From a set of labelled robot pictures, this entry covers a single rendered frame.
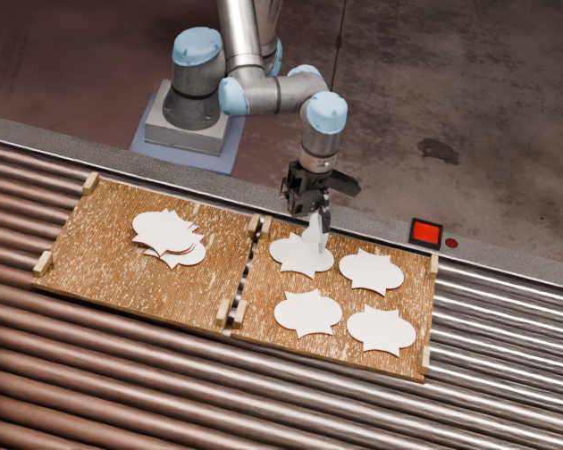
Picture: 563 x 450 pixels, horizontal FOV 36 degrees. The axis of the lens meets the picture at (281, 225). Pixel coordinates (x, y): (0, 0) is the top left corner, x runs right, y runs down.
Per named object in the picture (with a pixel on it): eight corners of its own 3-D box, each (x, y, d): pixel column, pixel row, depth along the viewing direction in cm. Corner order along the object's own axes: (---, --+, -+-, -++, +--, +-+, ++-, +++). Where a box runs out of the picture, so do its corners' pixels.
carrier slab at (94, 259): (93, 180, 204) (93, 175, 203) (260, 223, 202) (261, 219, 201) (30, 287, 179) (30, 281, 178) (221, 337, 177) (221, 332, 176)
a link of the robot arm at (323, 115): (341, 86, 168) (355, 113, 162) (331, 129, 175) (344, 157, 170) (303, 87, 165) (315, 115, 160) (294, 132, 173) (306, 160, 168)
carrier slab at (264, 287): (264, 222, 202) (264, 218, 201) (434, 263, 201) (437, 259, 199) (229, 337, 177) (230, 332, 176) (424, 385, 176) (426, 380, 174)
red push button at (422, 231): (414, 224, 210) (415, 220, 209) (438, 230, 209) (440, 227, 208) (411, 241, 205) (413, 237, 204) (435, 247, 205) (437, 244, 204)
